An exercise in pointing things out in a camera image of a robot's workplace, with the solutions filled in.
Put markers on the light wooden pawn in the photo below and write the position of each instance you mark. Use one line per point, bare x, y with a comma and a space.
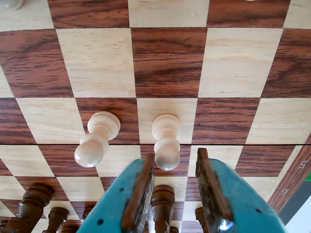
11, 3
97, 138
166, 145

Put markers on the dark wooden knight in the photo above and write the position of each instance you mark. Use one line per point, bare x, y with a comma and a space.
31, 206
162, 201

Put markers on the wooden folding chessboard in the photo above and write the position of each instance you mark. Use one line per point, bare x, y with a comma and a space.
167, 63

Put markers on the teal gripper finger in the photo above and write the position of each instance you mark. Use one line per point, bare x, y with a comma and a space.
114, 204
230, 199

